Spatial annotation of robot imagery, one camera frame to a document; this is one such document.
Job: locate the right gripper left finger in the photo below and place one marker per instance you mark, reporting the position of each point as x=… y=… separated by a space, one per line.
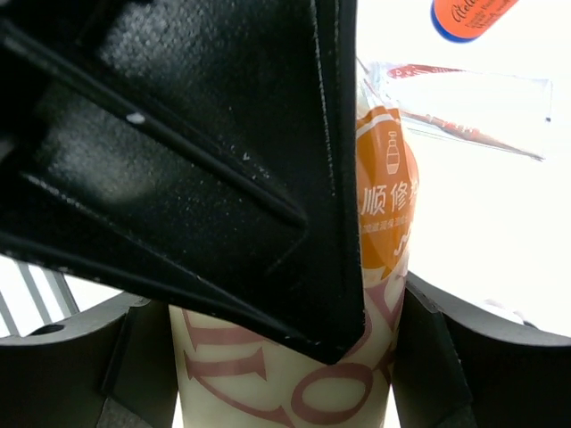
x=110 y=366

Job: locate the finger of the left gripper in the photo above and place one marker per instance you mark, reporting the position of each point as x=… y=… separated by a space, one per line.
x=200 y=153

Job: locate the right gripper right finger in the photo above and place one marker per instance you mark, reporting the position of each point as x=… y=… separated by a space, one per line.
x=457 y=365

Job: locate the orange blue spray bottle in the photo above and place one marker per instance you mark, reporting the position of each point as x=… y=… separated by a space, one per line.
x=463 y=21

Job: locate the clear squeeze tube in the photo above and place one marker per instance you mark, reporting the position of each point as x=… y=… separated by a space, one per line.
x=503 y=112

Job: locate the aluminium mounting rail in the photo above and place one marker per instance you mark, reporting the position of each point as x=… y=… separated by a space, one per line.
x=32 y=297

